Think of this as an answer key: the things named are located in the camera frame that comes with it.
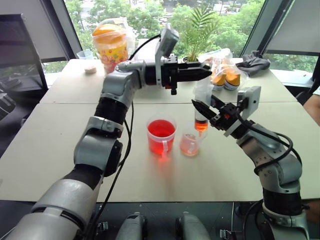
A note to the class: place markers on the green potted palm plant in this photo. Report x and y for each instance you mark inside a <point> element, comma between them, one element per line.
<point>200,30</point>

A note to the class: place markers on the clear plastic syringe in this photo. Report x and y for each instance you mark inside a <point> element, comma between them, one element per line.
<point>200,125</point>

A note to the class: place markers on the grey rounded robot knee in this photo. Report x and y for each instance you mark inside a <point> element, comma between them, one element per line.
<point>131,226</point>
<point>192,226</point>

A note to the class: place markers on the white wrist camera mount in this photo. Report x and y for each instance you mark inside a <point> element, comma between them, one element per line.
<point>167,40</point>
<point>251,100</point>

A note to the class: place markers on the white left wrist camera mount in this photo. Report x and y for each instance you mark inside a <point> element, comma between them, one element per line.
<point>167,40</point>

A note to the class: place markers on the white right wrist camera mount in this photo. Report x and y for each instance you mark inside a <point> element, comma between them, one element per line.
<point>251,100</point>

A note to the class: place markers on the dark grey cloth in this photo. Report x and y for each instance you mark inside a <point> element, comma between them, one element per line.
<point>255,63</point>

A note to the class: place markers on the clear empty measuring cup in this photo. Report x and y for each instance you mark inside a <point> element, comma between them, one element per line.
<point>86,55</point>

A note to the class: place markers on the large clear cup red liquid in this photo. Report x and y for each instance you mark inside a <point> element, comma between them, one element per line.
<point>161,136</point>

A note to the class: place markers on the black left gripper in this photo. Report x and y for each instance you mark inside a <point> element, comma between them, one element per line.
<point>170,72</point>

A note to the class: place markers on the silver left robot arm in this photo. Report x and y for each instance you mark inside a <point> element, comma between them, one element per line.
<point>120,82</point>

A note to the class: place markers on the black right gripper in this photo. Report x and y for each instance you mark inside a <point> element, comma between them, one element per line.
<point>225,116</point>

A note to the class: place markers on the yellow printed bucket in bag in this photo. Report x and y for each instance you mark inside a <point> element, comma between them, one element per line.
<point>111,47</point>

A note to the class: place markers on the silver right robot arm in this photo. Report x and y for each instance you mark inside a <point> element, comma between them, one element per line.
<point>277,165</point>

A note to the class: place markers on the bystander person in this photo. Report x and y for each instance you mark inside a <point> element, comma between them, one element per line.
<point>312,107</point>

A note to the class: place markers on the small round beige lid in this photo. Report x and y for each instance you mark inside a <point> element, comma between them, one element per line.
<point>90,69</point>

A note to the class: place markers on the plastic bag of orange bottles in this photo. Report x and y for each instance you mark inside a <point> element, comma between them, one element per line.
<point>226,75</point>

